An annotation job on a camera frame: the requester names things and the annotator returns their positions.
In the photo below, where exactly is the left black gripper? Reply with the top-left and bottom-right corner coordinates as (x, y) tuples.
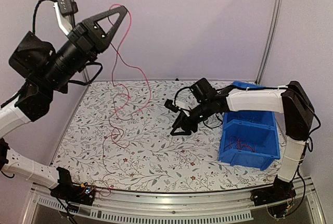
(39, 3), (127, 90)

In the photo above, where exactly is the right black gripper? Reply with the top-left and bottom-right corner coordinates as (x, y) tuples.
(170, 100), (213, 136)

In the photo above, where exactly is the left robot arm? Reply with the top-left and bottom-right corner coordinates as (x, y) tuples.
(1, 5), (128, 200)

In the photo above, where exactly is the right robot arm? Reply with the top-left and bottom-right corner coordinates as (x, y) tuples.
(164, 78), (317, 201)

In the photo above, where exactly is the blue three-compartment bin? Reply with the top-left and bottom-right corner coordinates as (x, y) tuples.
(217, 80), (281, 170)

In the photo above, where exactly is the floral table mat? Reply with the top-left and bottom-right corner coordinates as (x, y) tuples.
(53, 81), (280, 192)

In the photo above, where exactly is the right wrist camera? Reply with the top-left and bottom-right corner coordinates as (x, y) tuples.
(164, 99), (190, 113)

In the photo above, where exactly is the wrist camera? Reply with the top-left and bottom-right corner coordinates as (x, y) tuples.
(164, 99), (190, 113)
(53, 0), (79, 37)

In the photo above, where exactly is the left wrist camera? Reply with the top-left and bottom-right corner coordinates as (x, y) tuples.
(53, 0), (79, 37)

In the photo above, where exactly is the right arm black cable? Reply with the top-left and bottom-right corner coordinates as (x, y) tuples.
(173, 85), (224, 129)

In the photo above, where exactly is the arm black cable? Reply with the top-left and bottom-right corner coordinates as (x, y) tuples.
(31, 0), (103, 86)
(173, 85), (224, 129)

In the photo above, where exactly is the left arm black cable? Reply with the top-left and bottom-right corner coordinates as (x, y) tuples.
(31, 0), (103, 86)

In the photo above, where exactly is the aluminium front rail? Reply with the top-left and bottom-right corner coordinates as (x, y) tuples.
(22, 175), (329, 223)

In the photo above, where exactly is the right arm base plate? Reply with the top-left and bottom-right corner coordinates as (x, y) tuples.
(250, 186), (296, 206)

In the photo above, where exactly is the right aluminium frame post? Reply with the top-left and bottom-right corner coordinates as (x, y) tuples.
(255, 0), (283, 84)

